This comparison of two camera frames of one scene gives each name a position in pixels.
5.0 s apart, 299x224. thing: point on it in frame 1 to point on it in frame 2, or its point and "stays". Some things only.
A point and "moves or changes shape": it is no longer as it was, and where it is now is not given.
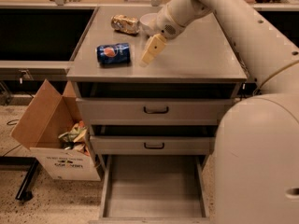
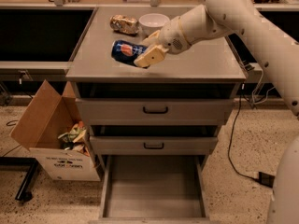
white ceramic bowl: (149, 22) stays
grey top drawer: (152, 111) stays
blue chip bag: (113, 53) moves or changes shape
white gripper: (165, 21) to (172, 35)
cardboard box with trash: (52, 128) stays
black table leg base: (21, 163) stays
